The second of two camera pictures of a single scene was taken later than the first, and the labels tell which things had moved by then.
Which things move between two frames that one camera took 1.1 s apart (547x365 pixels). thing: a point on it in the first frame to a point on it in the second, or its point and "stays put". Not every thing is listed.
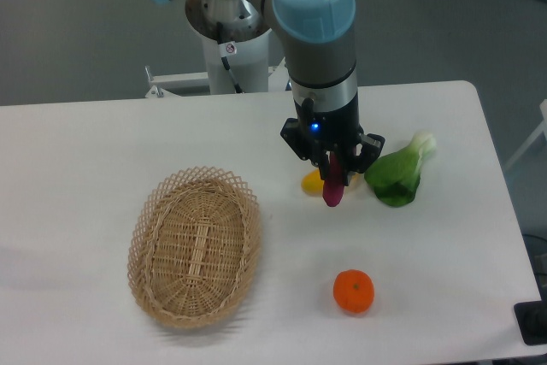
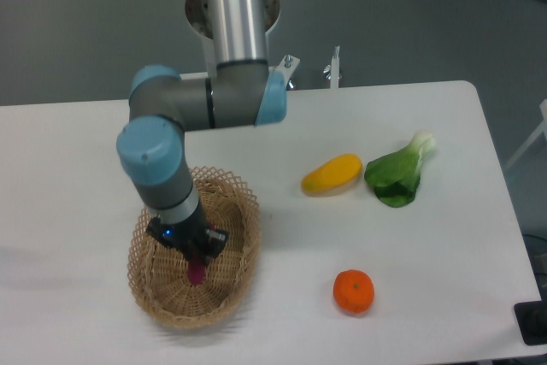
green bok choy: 394,176 stays put
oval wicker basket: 193,246 stays put
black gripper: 313,134 to 193,238
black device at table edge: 532,319 stays put
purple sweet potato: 333,186 to 197,271
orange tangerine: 354,291 stays put
